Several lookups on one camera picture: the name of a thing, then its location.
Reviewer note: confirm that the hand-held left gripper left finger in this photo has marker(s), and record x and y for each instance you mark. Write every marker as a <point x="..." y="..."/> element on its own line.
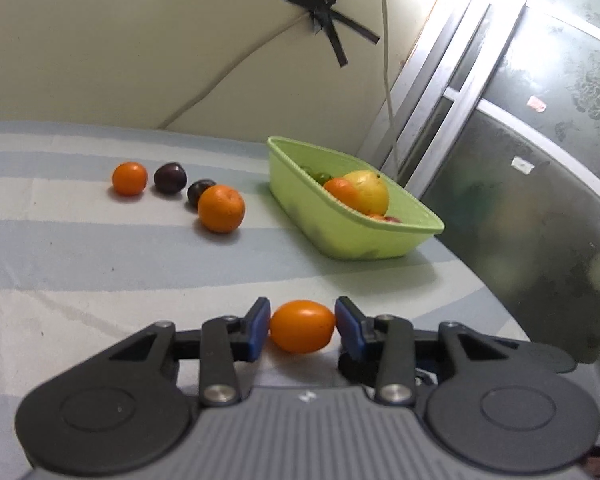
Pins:
<point x="257" y="330"/>

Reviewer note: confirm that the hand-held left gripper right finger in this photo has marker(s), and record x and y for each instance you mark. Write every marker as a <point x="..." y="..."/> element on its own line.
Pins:
<point x="347" y="330"/>

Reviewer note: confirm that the smooth orange tomato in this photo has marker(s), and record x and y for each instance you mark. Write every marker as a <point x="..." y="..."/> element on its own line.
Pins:
<point x="302" y="326"/>

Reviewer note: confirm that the light green plastic basin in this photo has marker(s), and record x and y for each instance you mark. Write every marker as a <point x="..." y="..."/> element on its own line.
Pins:
<point x="350" y="235"/>

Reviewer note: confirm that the orange mandarin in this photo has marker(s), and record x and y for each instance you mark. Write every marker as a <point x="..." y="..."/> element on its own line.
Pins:
<point x="129" y="178"/>
<point x="221" y="208"/>
<point x="341" y="191"/>

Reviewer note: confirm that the large yellow citrus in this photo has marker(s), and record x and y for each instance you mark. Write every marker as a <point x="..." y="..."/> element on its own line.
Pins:
<point x="370" y="192"/>

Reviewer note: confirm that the dark purple plum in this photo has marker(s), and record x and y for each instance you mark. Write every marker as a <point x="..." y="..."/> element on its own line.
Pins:
<point x="170" y="177"/>
<point x="199" y="190"/>

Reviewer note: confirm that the small green tomato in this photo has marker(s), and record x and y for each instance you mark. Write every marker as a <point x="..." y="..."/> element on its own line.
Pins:
<point x="322" y="177"/>
<point x="306" y="170"/>

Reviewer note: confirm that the aluminium framed patterned window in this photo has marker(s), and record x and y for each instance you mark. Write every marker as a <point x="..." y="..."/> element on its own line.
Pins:
<point x="530" y="200"/>

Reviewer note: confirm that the white window sticker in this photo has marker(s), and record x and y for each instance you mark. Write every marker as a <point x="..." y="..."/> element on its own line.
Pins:
<point x="521" y="165"/>

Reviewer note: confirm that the pink window sticker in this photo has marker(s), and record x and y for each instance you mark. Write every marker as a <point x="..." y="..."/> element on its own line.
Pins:
<point x="536" y="103"/>

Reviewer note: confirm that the black tape cross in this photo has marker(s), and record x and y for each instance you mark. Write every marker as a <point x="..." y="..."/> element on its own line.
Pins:
<point x="325" y="10"/>

